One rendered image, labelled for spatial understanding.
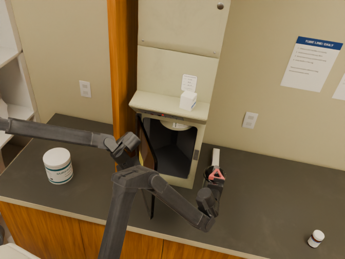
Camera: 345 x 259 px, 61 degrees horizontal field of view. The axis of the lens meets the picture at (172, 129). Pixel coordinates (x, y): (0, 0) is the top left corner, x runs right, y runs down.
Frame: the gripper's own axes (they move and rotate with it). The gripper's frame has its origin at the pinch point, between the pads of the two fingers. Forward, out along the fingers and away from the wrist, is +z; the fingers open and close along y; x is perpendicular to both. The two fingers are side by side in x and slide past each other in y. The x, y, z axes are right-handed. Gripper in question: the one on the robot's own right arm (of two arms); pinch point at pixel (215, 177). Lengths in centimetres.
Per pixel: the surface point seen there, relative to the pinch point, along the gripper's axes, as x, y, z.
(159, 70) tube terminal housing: 31, 43, 12
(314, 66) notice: -40, 36, 55
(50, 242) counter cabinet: 85, -66, -15
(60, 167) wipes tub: 76, -13, -3
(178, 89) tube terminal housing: 22.5, 35.0, 12.0
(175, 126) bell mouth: 22.4, 13.7, 13.9
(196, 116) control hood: 12.7, 31.2, 1.0
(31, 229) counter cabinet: 95, -56, -15
